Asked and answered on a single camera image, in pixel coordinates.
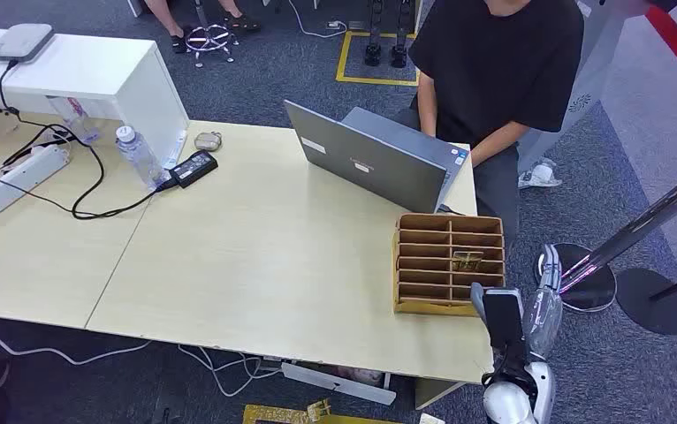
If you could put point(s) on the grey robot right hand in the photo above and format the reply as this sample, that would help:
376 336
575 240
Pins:
543 322

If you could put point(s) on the person's left forearm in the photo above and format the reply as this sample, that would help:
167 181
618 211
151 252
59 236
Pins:
493 143

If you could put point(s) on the person's right forearm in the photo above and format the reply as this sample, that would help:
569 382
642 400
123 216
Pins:
427 111

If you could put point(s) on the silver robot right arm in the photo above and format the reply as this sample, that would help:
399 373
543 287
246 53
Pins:
514 404

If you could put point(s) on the wooden card organizer box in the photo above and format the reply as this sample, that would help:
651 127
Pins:
426 269

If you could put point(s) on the person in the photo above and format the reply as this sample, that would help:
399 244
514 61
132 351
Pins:
491 64
166 17

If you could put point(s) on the chrome stanchion base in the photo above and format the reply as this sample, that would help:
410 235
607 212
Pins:
590 292

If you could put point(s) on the black stanchion base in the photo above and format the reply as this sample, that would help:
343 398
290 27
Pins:
654 310

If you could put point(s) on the desk leg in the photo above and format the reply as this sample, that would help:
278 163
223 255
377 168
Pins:
432 395

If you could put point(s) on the crumpled white bag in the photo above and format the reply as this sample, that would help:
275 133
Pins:
542 174

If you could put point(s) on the white panel under desk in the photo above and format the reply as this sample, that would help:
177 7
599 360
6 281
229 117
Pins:
338 383

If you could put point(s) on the grey laptop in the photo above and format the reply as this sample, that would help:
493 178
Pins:
368 164

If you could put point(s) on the light grey panel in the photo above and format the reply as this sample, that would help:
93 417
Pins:
596 64

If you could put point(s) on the yellow cardboard piece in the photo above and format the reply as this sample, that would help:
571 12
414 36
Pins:
280 414

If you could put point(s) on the black robot leg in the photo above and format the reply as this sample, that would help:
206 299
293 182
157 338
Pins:
400 52
373 52

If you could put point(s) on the yellow floor tape square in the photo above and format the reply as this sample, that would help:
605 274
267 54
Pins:
342 58

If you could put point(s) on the black power adapter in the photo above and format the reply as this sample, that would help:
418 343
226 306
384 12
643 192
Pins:
194 168

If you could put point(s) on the clear bottle white cap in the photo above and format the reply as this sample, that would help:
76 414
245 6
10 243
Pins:
139 158

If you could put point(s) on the chrome stool base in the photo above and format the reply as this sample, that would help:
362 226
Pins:
209 38

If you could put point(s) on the clear bottle red label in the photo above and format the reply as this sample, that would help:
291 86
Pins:
75 120

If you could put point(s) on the white desk shelf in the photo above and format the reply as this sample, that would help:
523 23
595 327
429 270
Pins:
98 70

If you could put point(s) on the white power strip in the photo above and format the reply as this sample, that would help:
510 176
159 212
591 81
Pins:
10 184

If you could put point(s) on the grey router box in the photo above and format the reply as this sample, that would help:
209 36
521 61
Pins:
21 42

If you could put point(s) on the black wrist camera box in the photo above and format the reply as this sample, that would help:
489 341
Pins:
502 316

